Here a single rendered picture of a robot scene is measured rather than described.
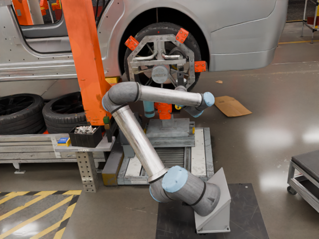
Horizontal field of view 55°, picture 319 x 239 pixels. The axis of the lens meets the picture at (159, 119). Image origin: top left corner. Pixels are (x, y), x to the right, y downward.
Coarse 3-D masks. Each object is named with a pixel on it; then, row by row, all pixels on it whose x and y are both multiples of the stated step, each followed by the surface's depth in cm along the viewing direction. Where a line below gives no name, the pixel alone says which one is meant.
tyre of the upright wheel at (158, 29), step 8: (152, 24) 257; (160, 24) 250; (168, 24) 251; (176, 24) 258; (144, 32) 244; (152, 32) 244; (160, 32) 243; (168, 32) 242; (176, 32) 242; (192, 40) 245; (128, 48) 252; (192, 48) 246; (200, 56) 250; (128, 72) 261; (200, 72) 256; (192, 88) 263
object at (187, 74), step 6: (150, 48) 252; (138, 54) 272; (144, 60) 257; (186, 60) 254; (144, 78) 277; (150, 78) 264; (186, 78) 264; (144, 84) 268; (150, 84) 276; (156, 84) 282; (162, 84) 265; (168, 84) 284; (174, 84) 264
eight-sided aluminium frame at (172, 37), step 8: (144, 40) 239; (152, 40) 238; (160, 40) 238; (168, 40) 237; (176, 40) 236; (136, 48) 242; (184, 48) 243; (128, 56) 250; (192, 56) 241; (128, 64) 249; (192, 64) 244; (192, 72) 247; (192, 80) 250
